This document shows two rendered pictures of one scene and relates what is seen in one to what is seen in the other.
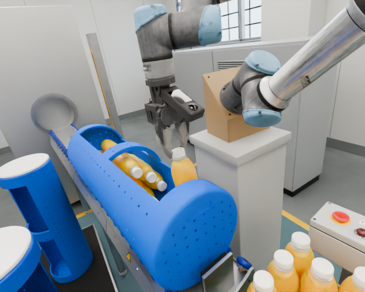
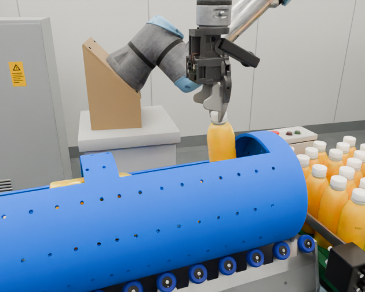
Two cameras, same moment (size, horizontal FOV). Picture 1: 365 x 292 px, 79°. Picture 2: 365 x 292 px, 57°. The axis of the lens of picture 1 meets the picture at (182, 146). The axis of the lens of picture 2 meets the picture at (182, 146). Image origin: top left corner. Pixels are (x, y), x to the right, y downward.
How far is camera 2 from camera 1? 0.92 m
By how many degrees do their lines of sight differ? 69
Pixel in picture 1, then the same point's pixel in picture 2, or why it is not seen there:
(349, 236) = (289, 137)
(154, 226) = (291, 168)
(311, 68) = (243, 28)
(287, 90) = not seen: hidden behind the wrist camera
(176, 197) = (273, 141)
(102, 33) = not seen: outside the picture
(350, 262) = not seen: hidden behind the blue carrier
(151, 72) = (227, 18)
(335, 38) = (258, 7)
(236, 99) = (143, 70)
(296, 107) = (50, 105)
